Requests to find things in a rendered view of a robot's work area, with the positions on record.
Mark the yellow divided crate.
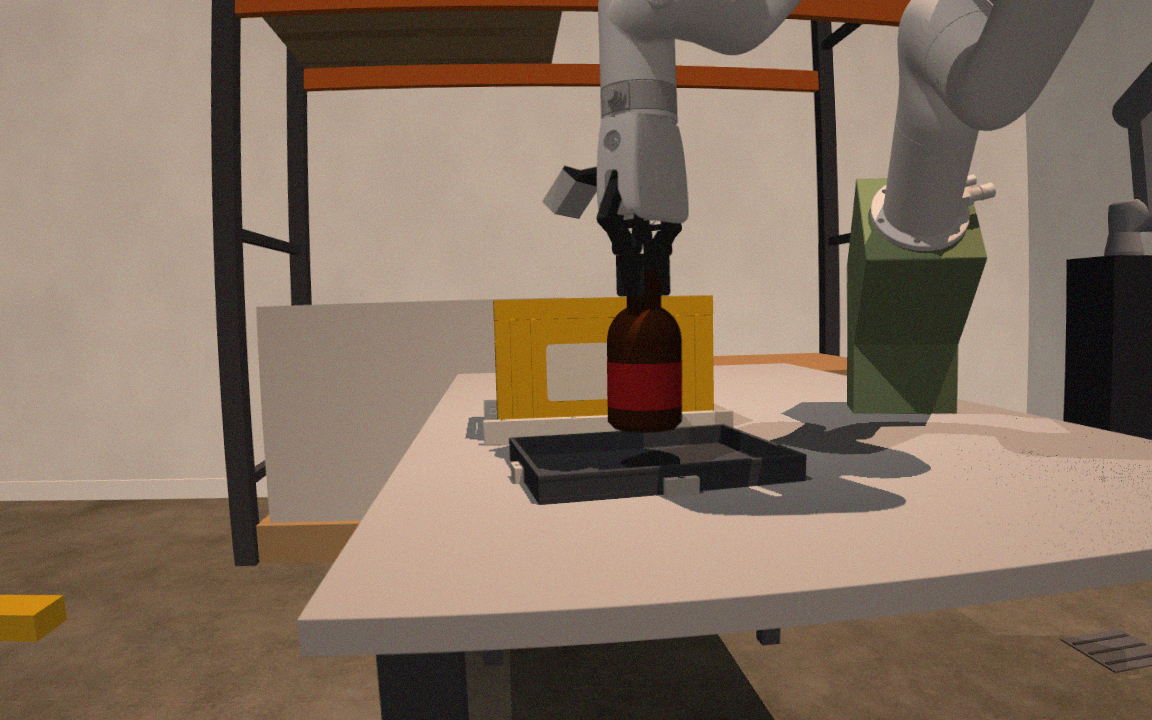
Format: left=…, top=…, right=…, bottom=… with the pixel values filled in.
left=494, top=295, right=714, bottom=420

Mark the brown glass bottle with red label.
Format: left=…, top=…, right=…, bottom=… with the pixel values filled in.
left=607, top=270, right=682, bottom=432

